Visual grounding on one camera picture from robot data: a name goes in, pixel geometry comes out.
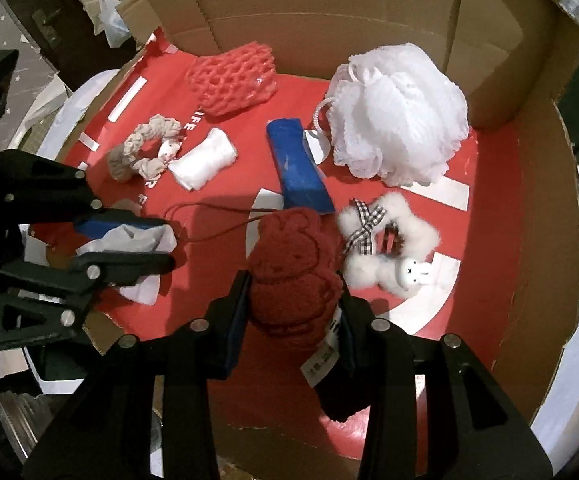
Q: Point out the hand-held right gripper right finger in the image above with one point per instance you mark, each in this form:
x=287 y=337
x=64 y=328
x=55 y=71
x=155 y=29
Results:
x=348 y=347

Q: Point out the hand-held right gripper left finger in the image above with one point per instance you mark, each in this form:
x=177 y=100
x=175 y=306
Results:
x=234 y=340

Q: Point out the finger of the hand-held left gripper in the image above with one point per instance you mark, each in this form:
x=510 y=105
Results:
x=119 y=262
x=114 y=220

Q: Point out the white cloth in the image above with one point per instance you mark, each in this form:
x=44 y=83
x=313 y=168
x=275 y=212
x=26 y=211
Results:
x=142 y=237

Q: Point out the beige knitted scrunchie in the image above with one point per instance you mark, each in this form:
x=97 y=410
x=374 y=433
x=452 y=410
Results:
x=122 y=157

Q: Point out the white fluffy bunny hair clip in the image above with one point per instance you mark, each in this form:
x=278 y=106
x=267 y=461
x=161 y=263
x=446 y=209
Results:
x=369 y=265

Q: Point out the red plush bunny pouch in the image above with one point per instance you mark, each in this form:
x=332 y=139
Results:
x=289 y=270

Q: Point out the white plastic packet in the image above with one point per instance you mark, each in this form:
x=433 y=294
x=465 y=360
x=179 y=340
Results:
x=202 y=160

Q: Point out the cardboard box with red lining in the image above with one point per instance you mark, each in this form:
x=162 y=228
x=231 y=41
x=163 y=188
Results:
x=494 y=240

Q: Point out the red foam net sleeve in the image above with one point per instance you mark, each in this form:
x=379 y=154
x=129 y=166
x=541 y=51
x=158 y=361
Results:
x=232 y=80

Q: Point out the blue sponge block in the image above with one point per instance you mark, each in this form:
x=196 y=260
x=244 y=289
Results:
x=297 y=165

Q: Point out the white mesh bath pouf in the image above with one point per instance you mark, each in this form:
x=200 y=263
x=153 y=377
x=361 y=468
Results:
x=399 y=120

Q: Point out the translucent plastic bag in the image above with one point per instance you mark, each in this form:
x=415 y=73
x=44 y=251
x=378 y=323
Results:
x=112 y=22

